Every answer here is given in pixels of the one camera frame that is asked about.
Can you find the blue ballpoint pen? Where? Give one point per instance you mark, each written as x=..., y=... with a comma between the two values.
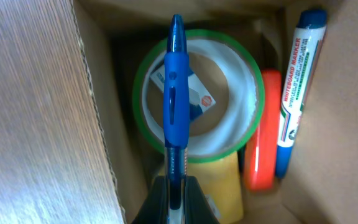
x=176, y=118

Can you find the blue whiteboard marker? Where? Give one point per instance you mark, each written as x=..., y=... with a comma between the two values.
x=306, y=46

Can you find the brown cardboard box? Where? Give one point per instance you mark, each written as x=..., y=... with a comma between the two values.
x=322, y=183

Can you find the orange highlighter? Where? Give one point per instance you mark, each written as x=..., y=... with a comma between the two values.
x=261, y=149

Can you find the green tape roll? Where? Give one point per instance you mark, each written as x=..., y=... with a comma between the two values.
x=232, y=77

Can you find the yellow sticky note pad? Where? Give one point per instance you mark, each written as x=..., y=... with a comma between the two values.
x=221, y=184

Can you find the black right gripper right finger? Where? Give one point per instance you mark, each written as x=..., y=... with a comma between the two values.
x=197, y=209

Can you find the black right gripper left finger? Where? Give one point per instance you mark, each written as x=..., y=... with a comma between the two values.
x=154, y=208

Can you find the small blue white card box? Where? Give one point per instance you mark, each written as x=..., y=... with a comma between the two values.
x=200, y=98

